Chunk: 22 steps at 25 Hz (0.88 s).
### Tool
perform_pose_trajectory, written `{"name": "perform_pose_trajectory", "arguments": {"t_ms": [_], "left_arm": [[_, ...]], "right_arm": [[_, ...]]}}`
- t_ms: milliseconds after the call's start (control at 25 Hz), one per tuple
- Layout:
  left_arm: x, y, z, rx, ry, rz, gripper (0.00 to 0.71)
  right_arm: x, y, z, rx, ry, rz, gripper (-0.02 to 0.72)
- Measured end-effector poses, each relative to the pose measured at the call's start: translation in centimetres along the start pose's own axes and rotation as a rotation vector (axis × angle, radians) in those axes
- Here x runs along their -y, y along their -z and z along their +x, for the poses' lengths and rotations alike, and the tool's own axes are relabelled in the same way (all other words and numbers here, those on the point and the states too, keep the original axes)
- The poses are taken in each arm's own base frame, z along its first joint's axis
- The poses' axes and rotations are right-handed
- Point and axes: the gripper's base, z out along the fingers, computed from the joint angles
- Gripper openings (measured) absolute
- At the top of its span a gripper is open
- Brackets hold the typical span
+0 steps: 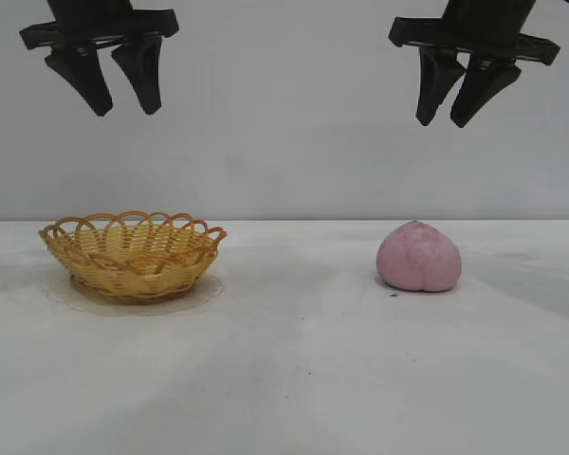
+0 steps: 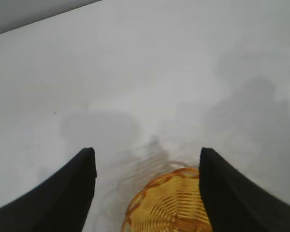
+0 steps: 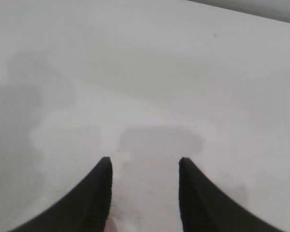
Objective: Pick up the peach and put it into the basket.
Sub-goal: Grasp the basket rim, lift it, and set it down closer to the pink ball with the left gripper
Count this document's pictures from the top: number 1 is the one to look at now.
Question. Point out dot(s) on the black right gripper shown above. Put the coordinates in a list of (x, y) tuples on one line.
[(479, 26)]

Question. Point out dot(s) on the pink peach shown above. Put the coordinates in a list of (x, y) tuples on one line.
[(419, 258)]

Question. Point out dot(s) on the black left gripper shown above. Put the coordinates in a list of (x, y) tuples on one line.
[(95, 23)]

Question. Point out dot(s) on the yellow woven wicker basket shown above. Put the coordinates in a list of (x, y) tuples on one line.
[(133, 275)]

